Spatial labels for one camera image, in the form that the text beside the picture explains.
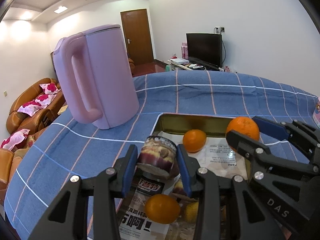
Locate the brown leather sofa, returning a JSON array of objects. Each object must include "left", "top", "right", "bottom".
[{"left": 0, "top": 78, "right": 66, "bottom": 205}]

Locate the black television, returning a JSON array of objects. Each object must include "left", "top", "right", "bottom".
[{"left": 186, "top": 33, "right": 223, "bottom": 68}]

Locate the pink cartoon paper cup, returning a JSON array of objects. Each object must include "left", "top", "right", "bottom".
[{"left": 312, "top": 97, "right": 320, "bottom": 133}]

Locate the pink electric kettle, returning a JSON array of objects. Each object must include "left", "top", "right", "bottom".
[{"left": 51, "top": 24, "right": 140, "bottom": 130}]

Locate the brown wooden door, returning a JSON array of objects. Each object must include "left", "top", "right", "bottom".
[{"left": 120, "top": 9, "right": 154, "bottom": 64}]

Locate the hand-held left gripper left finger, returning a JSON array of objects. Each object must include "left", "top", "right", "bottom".
[{"left": 26, "top": 145, "right": 138, "bottom": 240}]

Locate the rectangular pink metal tin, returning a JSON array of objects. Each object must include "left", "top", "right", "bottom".
[{"left": 117, "top": 113, "right": 253, "bottom": 240}]

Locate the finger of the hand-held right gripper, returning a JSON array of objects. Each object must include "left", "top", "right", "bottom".
[
  {"left": 226, "top": 130, "right": 274, "bottom": 167},
  {"left": 252, "top": 116, "right": 293, "bottom": 141}
]

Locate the black power cable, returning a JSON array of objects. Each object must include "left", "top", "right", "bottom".
[{"left": 221, "top": 33, "right": 227, "bottom": 68}]

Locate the brown leather armchair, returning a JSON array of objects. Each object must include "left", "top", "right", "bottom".
[{"left": 128, "top": 57, "right": 136, "bottom": 77}]

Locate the floral pink pillow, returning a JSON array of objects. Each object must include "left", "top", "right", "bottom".
[
  {"left": 17, "top": 101, "right": 43, "bottom": 117},
  {"left": 34, "top": 94, "right": 57, "bottom": 105},
  {"left": 1, "top": 129, "right": 30, "bottom": 150},
  {"left": 40, "top": 83, "right": 58, "bottom": 94}
]

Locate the printed paper leaflet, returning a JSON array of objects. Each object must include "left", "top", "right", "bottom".
[{"left": 117, "top": 136, "right": 247, "bottom": 240}]

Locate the orange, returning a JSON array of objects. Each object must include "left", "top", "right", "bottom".
[
  {"left": 182, "top": 129, "right": 207, "bottom": 153},
  {"left": 145, "top": 194, "right": 181, "bottom": 224},
  {"left": 226, "top": 116, "right": 260, "bottom": 152}
]

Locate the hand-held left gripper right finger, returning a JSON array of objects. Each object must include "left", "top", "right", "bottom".
[{"left": 177, "top": 144, "right": 285, "bottom": 240}]

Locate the white television stand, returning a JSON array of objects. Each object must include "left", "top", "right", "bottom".
[{"left": 166, "top": 60, "right": 237, "bottom": 73}]

